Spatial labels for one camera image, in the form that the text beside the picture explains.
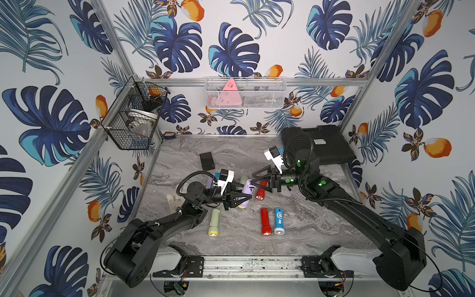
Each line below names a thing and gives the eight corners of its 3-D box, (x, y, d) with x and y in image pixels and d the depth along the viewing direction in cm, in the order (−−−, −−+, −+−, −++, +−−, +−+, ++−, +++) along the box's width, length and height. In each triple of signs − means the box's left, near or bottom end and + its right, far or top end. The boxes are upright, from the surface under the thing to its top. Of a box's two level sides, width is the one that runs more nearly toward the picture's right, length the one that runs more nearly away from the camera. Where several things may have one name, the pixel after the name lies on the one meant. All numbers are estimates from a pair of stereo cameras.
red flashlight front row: (262, 236, 84) (263, 234, 82) (260, 210, 92) (260, 208, 90) (271, 236, 84) (272, 234, 82) (268, 210, 92) (269, 208, 90)
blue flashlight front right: (273, 234, 85) (274, 232, 82) (273, 210, 92) (274, 207, 89) (283, 235, 84) (284, 233, 82) (282, 211, 92) (284, 208, 89)
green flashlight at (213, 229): (208, 236, 84) (207, 234, 81) (211, 211, 92) (210, 208, 89) (218, 236, 84) (218, 234, 81) (220, 211, 92) (219, 208, 89)
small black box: (203, 171, 106) (202, 167, 103) (200, 158, 112) (199, 154, 109) (215, 168, 107) (214, 164, 104) (211, 155, 114) (210, 151, 111)
